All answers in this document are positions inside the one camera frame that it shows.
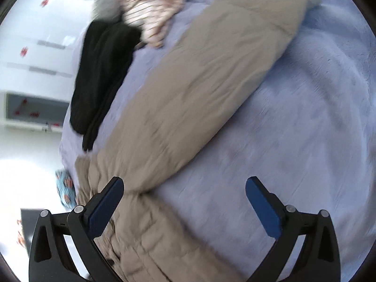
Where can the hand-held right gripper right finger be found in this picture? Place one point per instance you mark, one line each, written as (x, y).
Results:
(263, 208)

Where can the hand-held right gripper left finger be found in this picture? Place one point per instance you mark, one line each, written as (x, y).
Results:
(105, 208)

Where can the beige padded coat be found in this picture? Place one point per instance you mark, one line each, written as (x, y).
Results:
(205, 79)

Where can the blue patterned cloth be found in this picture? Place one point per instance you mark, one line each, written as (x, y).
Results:
(66, 188)

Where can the dark grey mat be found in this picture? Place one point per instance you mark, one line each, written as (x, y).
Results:
(28, 226)

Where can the lavender plush blanket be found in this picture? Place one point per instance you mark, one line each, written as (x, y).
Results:
(293, 123)

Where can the black garment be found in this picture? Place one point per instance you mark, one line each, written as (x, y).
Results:
(100, 73)

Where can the white wardrobe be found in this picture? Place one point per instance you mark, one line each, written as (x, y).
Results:
(44, 20)

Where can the striped cream garment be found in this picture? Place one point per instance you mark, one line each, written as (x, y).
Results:
(152, 14)

